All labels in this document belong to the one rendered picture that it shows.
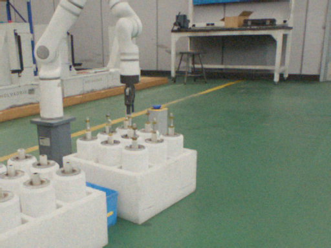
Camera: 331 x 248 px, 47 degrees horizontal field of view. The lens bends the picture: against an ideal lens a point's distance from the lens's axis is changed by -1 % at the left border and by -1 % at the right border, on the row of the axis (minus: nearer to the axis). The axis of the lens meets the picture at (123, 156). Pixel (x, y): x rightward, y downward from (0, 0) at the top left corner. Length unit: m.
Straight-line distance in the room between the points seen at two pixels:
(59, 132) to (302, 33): 4.98
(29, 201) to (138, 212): 0.44
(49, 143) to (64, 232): 0.66
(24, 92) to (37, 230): 2.62
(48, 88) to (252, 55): 4.99
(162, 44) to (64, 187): 5.94
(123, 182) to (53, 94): 0.54
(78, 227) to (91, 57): 6.80
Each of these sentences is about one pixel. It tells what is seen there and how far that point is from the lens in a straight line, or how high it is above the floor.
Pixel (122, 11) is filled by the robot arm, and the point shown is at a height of 0.73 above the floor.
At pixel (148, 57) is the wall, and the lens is 7.06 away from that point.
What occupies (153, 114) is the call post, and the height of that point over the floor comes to 0.29.
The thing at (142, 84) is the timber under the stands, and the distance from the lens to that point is 5.02.
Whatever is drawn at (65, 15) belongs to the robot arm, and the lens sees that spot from 1.59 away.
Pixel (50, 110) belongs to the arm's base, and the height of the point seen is 0.34.
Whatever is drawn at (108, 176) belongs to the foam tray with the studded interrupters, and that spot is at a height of 0.15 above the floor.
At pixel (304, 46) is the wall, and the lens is 6.19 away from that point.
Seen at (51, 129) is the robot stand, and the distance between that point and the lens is 1.64.
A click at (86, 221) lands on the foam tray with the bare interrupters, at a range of 1.13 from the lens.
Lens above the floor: 0.62
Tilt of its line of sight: 17 degrees down
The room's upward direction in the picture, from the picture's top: 2 degrees counter-clockwise
